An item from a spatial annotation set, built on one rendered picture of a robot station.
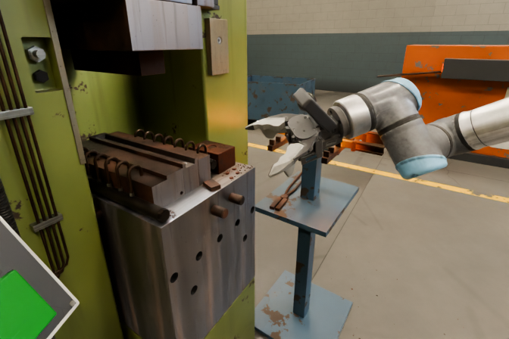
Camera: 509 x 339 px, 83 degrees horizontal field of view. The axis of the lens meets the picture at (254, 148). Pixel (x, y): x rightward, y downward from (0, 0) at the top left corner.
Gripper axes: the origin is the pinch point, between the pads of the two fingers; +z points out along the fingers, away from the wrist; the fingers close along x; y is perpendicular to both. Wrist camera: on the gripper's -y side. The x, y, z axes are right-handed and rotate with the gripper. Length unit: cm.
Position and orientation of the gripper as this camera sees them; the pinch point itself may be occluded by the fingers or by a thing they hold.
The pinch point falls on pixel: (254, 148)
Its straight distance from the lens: 60.1
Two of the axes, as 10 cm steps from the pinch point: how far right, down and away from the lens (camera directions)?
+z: -9.3, 3.7, -0.8
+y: 1.9, 6.5, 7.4
